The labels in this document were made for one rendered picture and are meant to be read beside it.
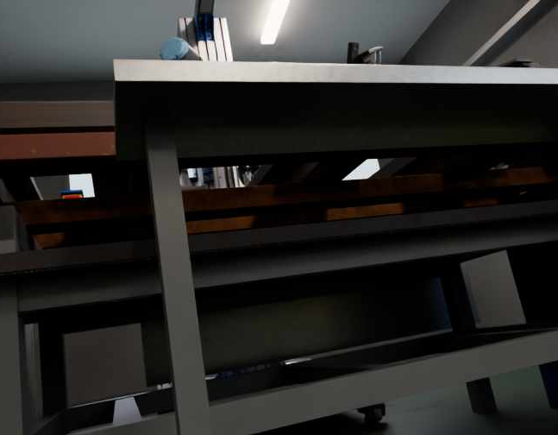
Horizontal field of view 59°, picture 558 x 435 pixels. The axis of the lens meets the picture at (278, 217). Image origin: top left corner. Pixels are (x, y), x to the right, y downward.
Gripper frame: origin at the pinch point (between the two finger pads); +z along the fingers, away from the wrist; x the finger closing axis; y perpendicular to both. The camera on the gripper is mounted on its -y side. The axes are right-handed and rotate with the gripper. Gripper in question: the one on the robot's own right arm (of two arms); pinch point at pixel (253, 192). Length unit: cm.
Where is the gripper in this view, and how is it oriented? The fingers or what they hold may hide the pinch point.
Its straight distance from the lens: 186.7
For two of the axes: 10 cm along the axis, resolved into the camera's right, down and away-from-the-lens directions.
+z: 1.7, 9.6, -2.3
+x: 9.4, -0.9, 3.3
